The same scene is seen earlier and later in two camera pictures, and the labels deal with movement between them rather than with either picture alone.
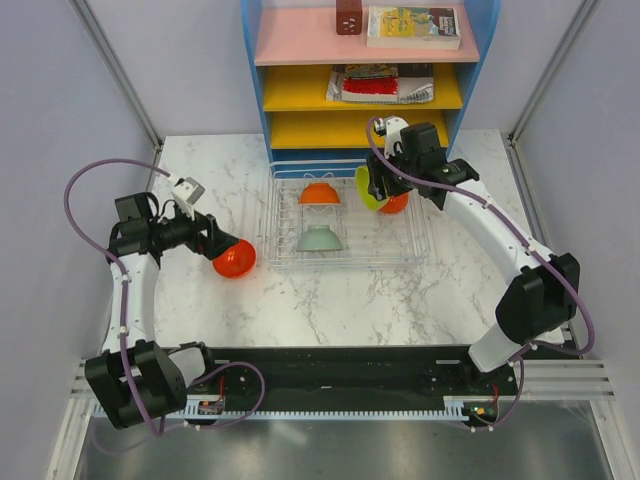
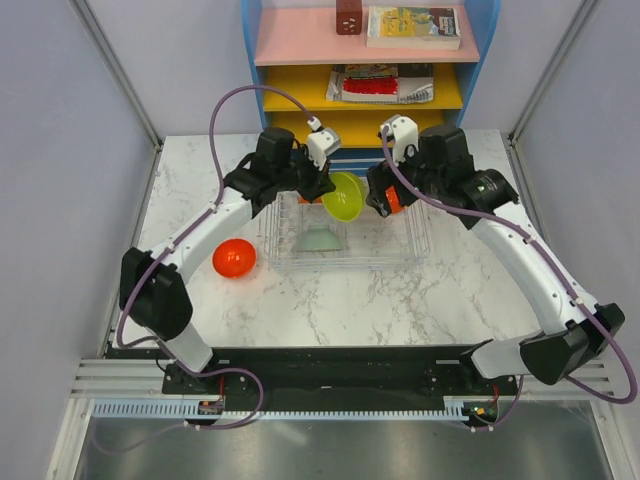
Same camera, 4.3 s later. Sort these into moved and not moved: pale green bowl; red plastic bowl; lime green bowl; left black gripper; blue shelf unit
Moved: left black gripper; lime green bowl
Not moved: blue shelf unit; pale green bowl; red plastic bowl
